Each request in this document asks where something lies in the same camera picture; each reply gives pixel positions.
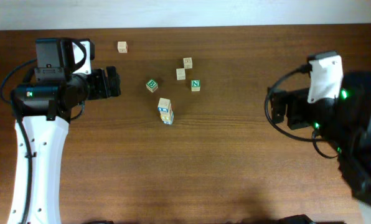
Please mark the wooden block pair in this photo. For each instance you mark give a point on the wooden block pair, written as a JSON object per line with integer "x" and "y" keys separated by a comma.
{"x": 180, "y": 74}
{"x": 187, "y": 63}

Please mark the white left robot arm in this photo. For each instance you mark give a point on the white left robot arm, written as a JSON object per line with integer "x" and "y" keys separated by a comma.
{"x": 42, "y": 106}

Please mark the wooden block upper pair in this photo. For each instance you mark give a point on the wooden block upper pair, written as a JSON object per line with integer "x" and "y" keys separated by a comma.
{"x": 187, "y": 63}

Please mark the plain wooden block far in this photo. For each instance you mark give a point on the plain wooden block far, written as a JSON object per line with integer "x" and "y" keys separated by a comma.
{"x": 122, "y": 47}

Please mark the yellow edged wooden block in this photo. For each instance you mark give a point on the yellow edged wooden block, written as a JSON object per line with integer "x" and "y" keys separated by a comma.
{"x": 168, "y": 122}

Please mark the green B letter block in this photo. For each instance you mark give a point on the green B letter block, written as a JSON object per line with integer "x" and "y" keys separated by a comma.
{"x": 152, "y": 85}

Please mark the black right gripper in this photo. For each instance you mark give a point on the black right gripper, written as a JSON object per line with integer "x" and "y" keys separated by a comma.
{"x": 288, "y": 97}

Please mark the blue D letter block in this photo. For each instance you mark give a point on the blue D letter block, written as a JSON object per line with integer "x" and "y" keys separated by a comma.
{"x": 167, "y": 115}

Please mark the wooden block lower pair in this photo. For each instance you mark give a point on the wooden block lower pair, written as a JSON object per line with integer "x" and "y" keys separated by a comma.
{"x": 180, "y": 74}

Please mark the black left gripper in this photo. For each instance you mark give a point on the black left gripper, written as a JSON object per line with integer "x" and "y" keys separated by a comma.
{"x": 103, "y": 91}

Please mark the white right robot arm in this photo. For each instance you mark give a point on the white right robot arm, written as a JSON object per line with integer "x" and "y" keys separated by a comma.
{"x": 348, "y": 131}

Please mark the green N letter block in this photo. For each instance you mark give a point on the green N letter block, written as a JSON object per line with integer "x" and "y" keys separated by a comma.
{"x": 195, "y": 85}

